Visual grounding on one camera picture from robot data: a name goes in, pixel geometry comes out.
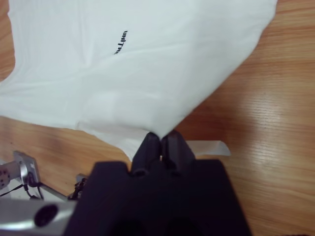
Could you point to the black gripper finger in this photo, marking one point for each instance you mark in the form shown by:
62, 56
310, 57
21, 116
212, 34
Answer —
176, 152
147, 155

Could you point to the white t-shirt with black logo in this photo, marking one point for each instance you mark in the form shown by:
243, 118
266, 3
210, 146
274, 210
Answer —
123, 86

